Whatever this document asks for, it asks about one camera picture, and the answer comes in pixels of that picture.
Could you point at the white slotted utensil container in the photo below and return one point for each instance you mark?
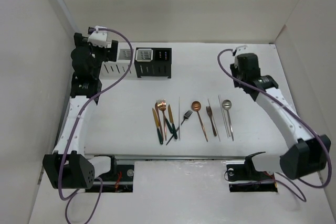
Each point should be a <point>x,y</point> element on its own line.
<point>115,69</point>

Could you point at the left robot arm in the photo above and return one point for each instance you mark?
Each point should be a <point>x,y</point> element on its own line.
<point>67,166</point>

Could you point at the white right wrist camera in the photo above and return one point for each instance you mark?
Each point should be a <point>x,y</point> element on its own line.
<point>243,49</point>

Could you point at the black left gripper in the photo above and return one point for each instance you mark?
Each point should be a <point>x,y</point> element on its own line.
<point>108,55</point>

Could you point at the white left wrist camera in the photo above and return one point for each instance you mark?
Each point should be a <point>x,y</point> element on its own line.
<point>98,36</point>

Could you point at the white insert in black container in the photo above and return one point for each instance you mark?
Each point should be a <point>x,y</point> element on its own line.
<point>144,55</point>

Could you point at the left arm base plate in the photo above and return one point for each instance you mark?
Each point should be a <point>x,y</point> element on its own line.
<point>120,179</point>

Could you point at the copper spoon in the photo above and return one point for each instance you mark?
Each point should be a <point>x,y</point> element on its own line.
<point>196,106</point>

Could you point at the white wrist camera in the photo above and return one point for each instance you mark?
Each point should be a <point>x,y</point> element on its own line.
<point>243,49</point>
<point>98,36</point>

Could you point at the aluminium frame rail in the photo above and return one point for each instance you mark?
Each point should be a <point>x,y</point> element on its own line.
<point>64,113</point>

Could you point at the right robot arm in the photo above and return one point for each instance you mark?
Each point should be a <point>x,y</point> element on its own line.
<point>306,153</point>

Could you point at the small copper fork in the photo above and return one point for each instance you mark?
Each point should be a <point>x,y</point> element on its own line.
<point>211,121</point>

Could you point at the black fork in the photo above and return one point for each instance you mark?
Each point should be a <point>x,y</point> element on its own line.
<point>185,117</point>

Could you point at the gold knife green handle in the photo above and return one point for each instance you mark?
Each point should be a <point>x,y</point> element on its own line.
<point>157,126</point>
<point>171,119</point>

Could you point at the silver spoon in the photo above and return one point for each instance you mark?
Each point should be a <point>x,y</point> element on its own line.
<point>227,104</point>

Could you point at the black slotted utensil container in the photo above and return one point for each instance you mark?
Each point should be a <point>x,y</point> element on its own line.
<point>160,66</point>

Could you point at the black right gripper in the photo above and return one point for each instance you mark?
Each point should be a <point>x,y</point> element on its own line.
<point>233,70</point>

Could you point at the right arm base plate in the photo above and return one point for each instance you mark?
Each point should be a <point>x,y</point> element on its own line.
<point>241,180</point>

